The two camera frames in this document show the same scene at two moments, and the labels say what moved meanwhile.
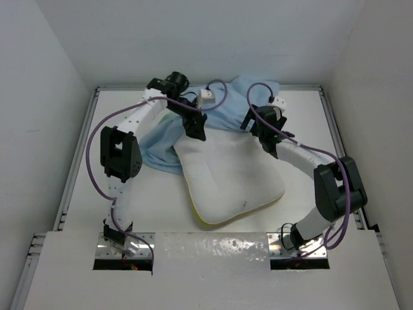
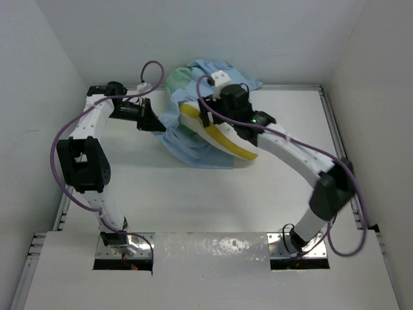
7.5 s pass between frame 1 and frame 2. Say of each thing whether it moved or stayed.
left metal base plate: stayed
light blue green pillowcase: moved
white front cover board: stayed
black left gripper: moved
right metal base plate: stayed
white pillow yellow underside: moved
